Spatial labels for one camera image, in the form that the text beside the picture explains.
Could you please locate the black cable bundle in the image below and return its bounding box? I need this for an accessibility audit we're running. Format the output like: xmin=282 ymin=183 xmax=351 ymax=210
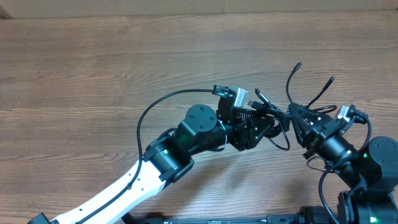
xmin=247 ymin=61 xmax=338 ymax=152

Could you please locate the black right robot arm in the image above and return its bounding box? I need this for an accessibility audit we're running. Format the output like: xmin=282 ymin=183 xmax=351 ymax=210
xmin=289 ymin=103 xmax=397 ymax=223

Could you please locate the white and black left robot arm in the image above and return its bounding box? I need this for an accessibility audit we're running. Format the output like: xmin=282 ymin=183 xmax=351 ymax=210
xmin=30 ymin=105 xmax=274 ymax=223

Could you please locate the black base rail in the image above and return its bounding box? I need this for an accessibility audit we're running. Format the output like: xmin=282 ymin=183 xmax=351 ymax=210
xmin=117 ymin=206 xmax=332 ymax=224

